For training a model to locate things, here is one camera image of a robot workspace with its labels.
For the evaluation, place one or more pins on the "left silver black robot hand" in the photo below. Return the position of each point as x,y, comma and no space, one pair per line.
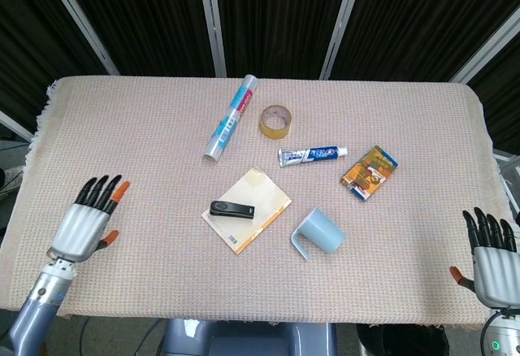
81,228

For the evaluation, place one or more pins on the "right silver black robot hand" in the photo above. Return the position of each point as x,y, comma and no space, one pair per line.
493,274

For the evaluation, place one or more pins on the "black stapler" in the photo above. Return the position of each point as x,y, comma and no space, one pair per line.
231,209

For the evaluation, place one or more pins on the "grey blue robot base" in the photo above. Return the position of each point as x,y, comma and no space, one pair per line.
248,337

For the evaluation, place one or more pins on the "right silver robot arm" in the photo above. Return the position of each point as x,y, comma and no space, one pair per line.
501,333

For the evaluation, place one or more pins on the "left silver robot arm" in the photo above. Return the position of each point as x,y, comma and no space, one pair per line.
36,307

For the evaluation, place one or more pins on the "orange snack packet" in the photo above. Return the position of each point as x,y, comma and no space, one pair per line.
369,173

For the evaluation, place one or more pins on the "cream yellow notebook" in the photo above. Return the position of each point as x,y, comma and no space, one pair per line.
248,209

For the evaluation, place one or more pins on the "light blue plastic cup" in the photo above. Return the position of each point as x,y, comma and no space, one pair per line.
321,232

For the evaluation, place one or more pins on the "pink woven tablecloth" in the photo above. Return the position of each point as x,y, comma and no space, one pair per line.
260,274

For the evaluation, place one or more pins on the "plastic wrap roll tube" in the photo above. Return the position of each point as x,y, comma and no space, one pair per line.
231,118

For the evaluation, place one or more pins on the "blue white toothpaste tube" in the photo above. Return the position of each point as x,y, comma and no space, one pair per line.
310,155

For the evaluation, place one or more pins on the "clear packing tape roll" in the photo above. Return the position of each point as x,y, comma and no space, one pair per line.
276,122

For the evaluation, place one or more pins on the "black folding screen panels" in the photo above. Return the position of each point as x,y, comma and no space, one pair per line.
260,18

